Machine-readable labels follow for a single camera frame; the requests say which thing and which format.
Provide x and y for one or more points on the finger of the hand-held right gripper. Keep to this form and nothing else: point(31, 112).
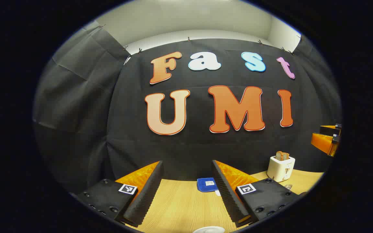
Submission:
point(324, 144)
point(330, 129)

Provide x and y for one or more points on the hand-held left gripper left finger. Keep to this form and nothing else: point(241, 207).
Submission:
point(147, 194)

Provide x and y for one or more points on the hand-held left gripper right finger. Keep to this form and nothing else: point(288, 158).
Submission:
point(229, 197)

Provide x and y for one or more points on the blue cloth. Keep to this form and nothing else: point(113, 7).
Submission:
point(207, 184)

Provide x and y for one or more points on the brown toast slices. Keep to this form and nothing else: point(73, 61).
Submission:
point(282, 156)

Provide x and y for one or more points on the white toaster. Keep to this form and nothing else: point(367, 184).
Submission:
point(280, 170)

